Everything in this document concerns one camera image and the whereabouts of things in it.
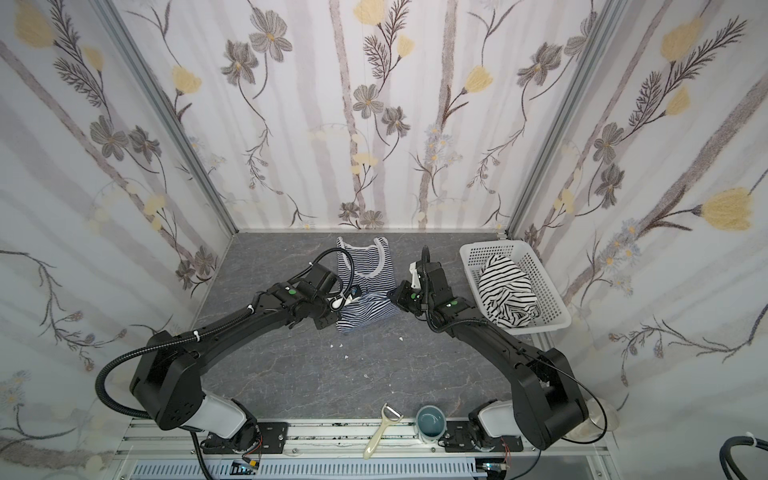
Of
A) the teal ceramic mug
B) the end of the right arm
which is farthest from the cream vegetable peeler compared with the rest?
the end of the right arm

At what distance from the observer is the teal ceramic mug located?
0.71m

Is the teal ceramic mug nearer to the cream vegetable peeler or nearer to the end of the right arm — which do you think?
the cream vegetable peeler
